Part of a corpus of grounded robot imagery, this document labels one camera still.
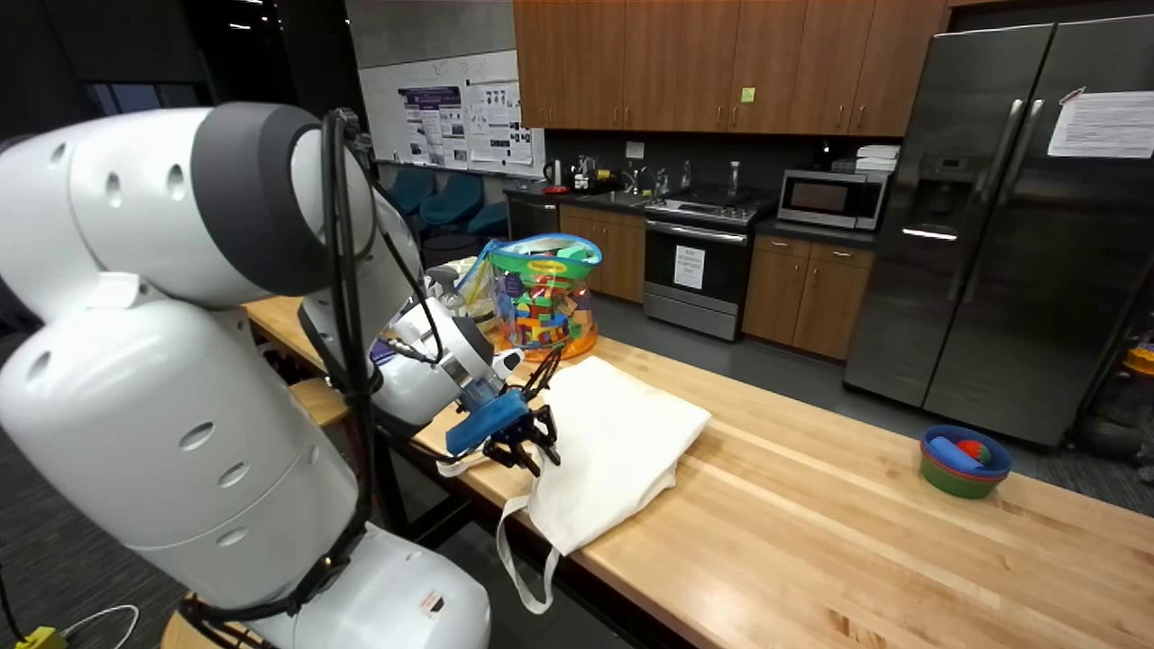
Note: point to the white paper on refrigerator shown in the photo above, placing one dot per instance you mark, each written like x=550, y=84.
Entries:
x=1102, y=124

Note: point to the white cloth shopping bag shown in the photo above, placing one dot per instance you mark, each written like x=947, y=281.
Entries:
x=624, y=444

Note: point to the stainless steel refrigerator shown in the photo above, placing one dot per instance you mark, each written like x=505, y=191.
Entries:
x=1010, y=240

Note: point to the white wall poster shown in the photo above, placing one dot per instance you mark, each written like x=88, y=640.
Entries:
x=456, y=112

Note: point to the wooden wall cabinets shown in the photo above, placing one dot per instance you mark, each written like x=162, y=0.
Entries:
x=672, y=59

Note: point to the yellow plastic item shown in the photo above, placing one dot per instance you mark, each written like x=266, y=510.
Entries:
x=1142, y=362

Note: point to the narrow wooden base cabinet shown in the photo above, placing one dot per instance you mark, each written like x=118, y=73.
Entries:
x=615, y=254

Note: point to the wide wooden base cabinet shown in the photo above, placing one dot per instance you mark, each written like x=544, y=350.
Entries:
x=805, y=292

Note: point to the stacked coloured plastic bowls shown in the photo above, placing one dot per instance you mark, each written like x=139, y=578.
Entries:
x=962, y=463

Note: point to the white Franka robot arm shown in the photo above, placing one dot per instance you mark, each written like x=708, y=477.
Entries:
x=147, y=397

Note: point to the white stack on microwave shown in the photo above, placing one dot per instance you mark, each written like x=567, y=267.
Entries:
x=877, y=159

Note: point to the teal office chair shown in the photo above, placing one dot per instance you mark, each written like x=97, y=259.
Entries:
x=413, y=191
x=456, y=202

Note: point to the clear bag of colourful blocks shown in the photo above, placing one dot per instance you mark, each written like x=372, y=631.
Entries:
x=544, y=299

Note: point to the green sticky note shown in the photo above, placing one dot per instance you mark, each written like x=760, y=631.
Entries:
x=748, y=96

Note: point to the silver microwave oven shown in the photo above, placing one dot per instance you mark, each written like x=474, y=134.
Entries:
x=832, y=200

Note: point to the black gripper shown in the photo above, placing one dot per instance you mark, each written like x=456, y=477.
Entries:
x=515, y=442

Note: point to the stainless steel oven range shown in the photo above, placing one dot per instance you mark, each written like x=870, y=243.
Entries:
x=699, y=271

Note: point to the black metal table frame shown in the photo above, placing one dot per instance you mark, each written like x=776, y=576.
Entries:
x=388, y=481

